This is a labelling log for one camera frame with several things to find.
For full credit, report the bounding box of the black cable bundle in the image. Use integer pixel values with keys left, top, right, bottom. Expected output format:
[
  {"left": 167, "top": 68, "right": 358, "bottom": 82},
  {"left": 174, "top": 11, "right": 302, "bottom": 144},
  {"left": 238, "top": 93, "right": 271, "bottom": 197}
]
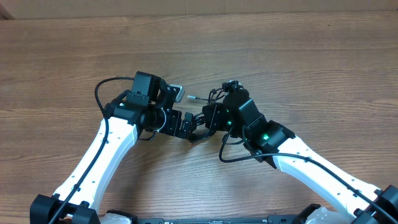
[{"left": 186, "top": 88, "right": 228, "bottom": 144}]

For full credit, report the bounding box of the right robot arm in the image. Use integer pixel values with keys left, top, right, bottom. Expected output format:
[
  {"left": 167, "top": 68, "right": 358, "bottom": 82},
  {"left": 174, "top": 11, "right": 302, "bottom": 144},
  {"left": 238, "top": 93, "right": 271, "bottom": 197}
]
[{"left": 200, "top": 80, "right": 397, "bottom": 223}]

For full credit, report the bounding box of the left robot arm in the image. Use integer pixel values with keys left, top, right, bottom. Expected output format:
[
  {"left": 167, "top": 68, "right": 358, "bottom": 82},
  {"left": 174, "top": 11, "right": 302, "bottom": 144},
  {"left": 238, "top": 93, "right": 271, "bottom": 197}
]
[{"left": 29, "top": 72, "right": 187, "bottom": 224}]

